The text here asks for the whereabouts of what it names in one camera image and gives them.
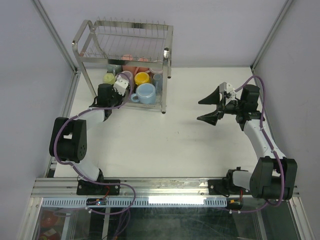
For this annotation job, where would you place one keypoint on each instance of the pale green mug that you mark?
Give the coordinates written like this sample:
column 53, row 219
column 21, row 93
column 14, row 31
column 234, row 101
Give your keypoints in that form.
column 109, row 78

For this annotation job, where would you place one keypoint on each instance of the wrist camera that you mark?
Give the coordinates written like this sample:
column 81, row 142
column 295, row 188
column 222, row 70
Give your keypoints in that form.
column 121, row 86
column 227, row 92

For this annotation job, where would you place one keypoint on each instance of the grey white small mug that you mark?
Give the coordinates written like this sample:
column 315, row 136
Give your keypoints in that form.
column 157, row 81

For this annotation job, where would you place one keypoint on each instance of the stainless steel dish rack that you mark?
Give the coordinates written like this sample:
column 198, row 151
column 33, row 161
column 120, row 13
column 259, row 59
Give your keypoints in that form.
column 126, row 43

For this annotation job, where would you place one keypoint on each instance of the lilac mug with handle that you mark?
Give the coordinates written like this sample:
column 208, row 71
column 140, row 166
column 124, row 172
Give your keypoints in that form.
column 157, row 69

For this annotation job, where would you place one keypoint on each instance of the light blue mug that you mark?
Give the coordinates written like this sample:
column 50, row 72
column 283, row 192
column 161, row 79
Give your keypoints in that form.
column 144, row 94

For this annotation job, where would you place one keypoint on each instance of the yellow mug black handle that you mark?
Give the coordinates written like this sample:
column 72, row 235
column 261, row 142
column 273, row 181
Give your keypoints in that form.
column 142, row 78

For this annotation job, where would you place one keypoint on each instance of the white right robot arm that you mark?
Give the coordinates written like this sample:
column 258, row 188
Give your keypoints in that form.
column 274, row 175

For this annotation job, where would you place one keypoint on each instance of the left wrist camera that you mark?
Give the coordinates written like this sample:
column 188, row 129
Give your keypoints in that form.
column 121, row 86

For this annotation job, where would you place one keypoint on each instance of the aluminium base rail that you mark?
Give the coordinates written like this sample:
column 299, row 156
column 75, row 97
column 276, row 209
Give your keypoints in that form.
column 127, row 187

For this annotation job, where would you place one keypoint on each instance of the white slotted cable duct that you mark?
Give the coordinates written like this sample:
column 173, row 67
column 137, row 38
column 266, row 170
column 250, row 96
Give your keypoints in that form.
column 139, row 202

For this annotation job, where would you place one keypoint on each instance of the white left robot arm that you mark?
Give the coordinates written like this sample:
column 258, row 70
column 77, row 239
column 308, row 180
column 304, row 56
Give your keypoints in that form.
column 68, row 143

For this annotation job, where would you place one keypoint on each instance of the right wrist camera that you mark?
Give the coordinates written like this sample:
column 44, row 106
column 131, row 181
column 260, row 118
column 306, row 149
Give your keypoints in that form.
column 227, row 92

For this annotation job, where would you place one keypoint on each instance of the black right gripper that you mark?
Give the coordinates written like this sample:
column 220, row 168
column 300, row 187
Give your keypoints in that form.
column 212, row 117

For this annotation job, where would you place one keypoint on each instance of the lilac mug black handle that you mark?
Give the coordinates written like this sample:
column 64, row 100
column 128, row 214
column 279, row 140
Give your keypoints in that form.
column 128, row 75

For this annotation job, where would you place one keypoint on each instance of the grey-blue round ceramic cup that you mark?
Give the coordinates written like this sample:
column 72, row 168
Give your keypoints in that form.
column 114, row 69

